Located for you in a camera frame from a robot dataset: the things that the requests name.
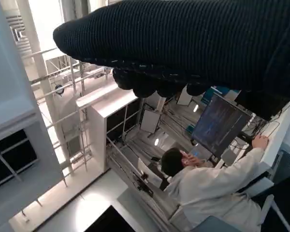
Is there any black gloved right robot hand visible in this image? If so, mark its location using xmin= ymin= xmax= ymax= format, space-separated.
xmin=52 ymin=0 xmax=290 ymax=100

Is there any white square panel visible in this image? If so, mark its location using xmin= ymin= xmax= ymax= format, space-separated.
xmin=140 ymin=110 xmax=161 ymax=134
xmin=176 ymin=84 xmax=192 ymax=106

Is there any computer monitor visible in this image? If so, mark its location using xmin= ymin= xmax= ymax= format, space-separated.
xmin=190 ymin=93 xmax=254 ymax=158

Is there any white cabinet with black panels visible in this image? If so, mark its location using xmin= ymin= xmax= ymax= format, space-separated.
xmin=76 ymin=82 xmax=145 ymax=174

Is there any white desk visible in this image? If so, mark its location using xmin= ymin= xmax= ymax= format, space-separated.
xmin=260 ymin=99 xmax=290 ymax=170

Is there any seated person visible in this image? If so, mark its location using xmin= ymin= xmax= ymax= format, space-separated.
xmin=160 ymin=134 xmax=273 ymax=229

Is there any large white pillar unit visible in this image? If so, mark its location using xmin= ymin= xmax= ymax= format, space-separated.
xmin=0 ymin=0 xmax=65 ymax=194

